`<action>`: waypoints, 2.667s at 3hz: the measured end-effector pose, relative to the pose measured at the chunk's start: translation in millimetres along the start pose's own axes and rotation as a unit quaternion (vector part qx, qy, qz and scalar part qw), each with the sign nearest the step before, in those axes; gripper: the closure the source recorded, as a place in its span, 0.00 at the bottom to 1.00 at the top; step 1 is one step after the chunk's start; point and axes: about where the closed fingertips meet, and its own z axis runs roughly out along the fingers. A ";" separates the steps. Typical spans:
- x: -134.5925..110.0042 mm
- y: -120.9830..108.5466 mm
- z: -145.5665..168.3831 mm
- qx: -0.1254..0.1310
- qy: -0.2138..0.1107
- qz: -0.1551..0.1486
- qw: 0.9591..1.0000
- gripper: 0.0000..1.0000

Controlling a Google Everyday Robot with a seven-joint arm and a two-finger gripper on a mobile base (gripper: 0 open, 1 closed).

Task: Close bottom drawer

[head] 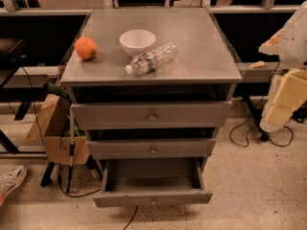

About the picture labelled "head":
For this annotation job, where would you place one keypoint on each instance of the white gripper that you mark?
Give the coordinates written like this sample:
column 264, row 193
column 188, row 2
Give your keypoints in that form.
column 295, row 43

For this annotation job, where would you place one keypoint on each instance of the grey bottom drawer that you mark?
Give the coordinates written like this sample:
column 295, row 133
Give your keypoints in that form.
column 145, row 182

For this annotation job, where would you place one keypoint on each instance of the grey drawer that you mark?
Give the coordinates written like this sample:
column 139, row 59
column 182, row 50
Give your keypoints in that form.
column 151, row 148
column 145, row 182
column 91, row 116

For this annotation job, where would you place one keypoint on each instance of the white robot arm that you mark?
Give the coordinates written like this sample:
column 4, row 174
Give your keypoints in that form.
column 290, row 43

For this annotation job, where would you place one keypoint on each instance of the grey top drawer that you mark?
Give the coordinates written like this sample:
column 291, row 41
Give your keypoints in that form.
column 91, row 116

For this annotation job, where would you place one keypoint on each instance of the grey middle drawer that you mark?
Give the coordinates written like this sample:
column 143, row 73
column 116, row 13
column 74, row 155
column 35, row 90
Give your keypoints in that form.
column 151, row 148

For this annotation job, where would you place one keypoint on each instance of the grey drawer cabinet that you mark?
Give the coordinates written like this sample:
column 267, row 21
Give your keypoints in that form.
column 203, row 71

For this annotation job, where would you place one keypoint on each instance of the yellow foam scrap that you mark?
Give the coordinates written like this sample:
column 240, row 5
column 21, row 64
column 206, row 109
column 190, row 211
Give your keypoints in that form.
column 257, row 64

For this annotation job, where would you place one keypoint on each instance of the black table leg right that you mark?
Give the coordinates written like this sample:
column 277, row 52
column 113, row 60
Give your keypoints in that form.
column 252, row 108

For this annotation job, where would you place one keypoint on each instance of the clear plastic water bottle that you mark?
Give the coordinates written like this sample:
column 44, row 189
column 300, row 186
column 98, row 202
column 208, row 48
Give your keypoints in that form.
column 150, row 60

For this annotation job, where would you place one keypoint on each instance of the white ceramic bowl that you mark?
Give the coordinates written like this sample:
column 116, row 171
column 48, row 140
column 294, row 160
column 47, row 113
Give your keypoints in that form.
column 135, row 42

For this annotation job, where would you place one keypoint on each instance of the orange fruit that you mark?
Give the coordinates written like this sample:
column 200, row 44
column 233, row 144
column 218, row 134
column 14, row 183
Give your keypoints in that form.
column 86, row 48

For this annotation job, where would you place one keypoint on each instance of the brown cardboard box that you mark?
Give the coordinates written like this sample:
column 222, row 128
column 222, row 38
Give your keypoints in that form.
column 52, row 127

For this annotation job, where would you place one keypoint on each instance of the white sneaker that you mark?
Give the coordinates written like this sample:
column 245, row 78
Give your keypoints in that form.
column 10, row 181

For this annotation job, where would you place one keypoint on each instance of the green handled grabber stick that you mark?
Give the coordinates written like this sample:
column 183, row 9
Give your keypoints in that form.
column 59, row 91

